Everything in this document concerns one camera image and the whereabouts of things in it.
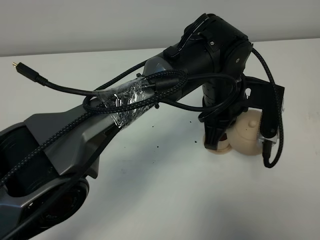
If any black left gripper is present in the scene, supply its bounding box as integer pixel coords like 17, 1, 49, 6
198, 74, 248, 150

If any left teacup saucer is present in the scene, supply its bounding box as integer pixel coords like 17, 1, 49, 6
204, 133, 232, 155

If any beige teapot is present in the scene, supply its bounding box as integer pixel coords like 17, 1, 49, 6
226, 109, 263, 156

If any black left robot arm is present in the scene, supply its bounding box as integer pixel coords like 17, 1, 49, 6
0, 14, 253, 239

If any black smooth usb cable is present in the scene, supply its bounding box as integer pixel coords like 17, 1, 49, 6
11, 61, 238, 121

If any left beige teacup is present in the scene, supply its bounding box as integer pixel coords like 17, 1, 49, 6
216, 133, 232, 154

